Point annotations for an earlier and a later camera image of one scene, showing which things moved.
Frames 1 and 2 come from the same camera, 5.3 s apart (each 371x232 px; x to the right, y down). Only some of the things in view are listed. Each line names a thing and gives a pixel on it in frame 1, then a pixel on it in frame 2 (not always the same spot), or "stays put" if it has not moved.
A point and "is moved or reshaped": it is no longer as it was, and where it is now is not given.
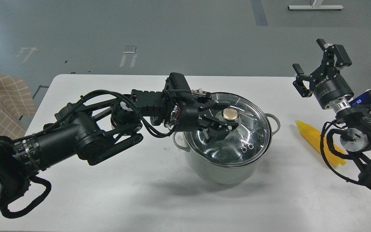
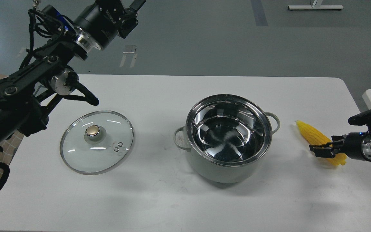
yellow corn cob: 314,136 stays put
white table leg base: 315,7 stays put
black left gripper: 190,114 → 99,24
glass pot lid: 248,142 is moved or reshaped
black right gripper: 327,84 → 358,144
